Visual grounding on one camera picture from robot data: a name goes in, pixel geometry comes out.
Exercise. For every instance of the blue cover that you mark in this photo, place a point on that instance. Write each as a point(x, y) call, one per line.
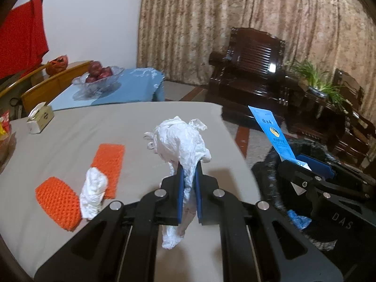
point(298, 219)

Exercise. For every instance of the black lined trash bin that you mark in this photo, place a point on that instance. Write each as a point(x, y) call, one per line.
point(270, 176)

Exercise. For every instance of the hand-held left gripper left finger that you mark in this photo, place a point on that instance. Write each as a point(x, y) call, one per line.
point(179, 194)

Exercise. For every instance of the green potted plant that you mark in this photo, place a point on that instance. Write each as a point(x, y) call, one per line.
point(308, 73)

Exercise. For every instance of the red cloth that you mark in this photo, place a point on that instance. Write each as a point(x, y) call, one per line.
point(20, 41)

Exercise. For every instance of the white plastic bag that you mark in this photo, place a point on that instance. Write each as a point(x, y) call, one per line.
point(179, 141)

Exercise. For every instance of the ceramic plant pot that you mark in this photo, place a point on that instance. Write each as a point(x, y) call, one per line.
point(317, 92)

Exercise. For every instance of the orange foam fruit net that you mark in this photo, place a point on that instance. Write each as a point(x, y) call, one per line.
point(108, 164)
point(58, 202)

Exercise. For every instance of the curved wooden chair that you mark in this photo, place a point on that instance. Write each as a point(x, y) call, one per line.
point(17, 83)

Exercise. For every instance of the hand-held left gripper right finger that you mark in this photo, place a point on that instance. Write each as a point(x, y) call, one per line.
point(198, 194)

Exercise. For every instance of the blue packet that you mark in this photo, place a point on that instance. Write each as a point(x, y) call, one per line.
point(273, 132)

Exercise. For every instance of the dark wooden armchair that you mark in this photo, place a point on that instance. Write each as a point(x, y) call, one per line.
point(243, 73)
point(349, 129)

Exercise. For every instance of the dark wooden side table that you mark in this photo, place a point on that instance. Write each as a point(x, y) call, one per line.
point(305, 117)

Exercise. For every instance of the glass fruit bowl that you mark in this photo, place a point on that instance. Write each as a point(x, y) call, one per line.
point(102, 86)

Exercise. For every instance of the glass snack dish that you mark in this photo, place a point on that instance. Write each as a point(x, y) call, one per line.
point(7, 152)

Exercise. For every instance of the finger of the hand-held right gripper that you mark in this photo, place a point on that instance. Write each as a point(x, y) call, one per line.
point(311, 185)
point(320, 167)

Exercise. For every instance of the red apple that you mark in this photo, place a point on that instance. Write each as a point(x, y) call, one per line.
point(94, 66)
point(91, 79)
point(105, 72)

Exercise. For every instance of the light blue tablecloth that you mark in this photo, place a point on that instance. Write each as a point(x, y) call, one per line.
point(138, 85)

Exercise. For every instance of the beige patterned curtain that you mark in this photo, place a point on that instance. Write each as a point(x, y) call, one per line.
point(220, 11)

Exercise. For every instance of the white tissue box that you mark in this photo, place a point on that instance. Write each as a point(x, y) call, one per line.
point(41, 120)

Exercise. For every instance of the white crumpled tissue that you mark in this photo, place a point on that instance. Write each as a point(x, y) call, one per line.
point(92, 188)

